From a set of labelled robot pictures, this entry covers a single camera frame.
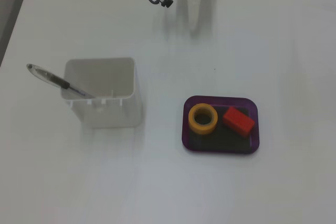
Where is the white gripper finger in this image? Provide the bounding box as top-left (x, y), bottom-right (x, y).
top-left (183, 0), bottom-right (208, 32)

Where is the purple metal tray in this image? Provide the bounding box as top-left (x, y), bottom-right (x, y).
top-left (181, 95), bottom-right (261, 155)

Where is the black clear ballpoint pen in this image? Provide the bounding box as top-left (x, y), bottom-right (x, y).
top-left (26, 63), bottom-right (97, 100)

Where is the red rectangular block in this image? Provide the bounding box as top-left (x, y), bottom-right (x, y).
top-left (222, 106), bottom-right (256, 139)

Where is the yellow tape roll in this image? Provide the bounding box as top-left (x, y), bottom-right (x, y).
top-left (188, 103), bottom-right (219, 136)

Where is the white plastic pen holder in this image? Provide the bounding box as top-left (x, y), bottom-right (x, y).
top-left (60, 57), bottom-right (144, 130)

